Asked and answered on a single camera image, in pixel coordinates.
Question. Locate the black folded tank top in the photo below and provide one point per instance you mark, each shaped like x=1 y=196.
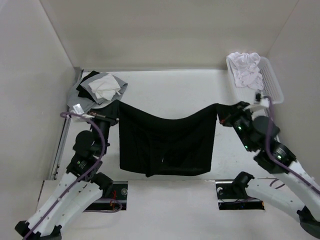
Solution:
x=84 y=91

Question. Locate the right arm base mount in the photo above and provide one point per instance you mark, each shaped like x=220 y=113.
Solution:
x=232 y=195

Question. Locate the white folded tank top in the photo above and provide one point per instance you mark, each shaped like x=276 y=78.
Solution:
x=105 y=87

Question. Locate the black tank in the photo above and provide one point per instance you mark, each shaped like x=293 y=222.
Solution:
x=151 y=145
x=84 y=91

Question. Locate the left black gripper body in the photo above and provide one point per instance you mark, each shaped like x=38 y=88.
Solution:
x=104 y=123

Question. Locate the grey folded tank top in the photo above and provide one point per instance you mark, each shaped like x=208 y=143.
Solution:
x=86 y=104

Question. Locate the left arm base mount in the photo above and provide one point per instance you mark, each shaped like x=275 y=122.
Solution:
x=114 y=195

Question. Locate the white tank top in basket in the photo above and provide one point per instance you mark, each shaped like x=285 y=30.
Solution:
x=245 y=70

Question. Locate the white plastic basket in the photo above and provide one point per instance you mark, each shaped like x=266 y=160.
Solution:
x=271 y=86

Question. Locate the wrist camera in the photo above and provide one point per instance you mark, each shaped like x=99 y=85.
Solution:
x=77 y=109
x=261 y=102

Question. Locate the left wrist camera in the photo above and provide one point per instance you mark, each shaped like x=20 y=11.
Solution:
x=77 y=109

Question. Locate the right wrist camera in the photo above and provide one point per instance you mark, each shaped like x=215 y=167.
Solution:
x=261 y=102

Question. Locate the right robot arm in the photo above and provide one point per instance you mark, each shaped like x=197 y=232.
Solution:
x=258 y=134

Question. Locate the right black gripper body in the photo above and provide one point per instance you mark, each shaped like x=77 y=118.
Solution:
x=238 y=117

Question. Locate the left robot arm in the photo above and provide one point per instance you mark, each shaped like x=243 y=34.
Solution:
x=80 y=186

